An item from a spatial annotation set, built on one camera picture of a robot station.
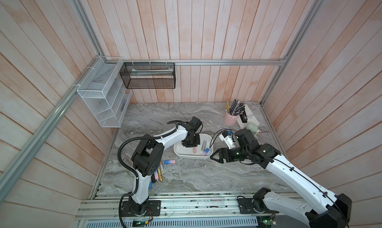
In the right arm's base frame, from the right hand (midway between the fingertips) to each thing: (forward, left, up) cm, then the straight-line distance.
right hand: (215, 155), depth 74 cm
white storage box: (+8, +18, -13) cm, 24 cm away
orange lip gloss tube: (+10, +11, -13) cm, 20 cm away
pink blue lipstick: (+9, +4, -16) cm, 19 cm away
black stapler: (+36, -25, -12) cm, 46 cm away
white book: (+38, -32, -17) cm, 52 cm away
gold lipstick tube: (-5, +30, -16) cm, 35 cm away
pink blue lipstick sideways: (+3, +26, -15) cm, 30 cm away
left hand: (+12, +10, -13) cm, 20 cm away
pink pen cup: (+31, -14, -10) cm, 36 cm away
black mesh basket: (+56, +44, +10) cm, 72 cm away
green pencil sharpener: (+26, -30, -11) cm, 41 cm away
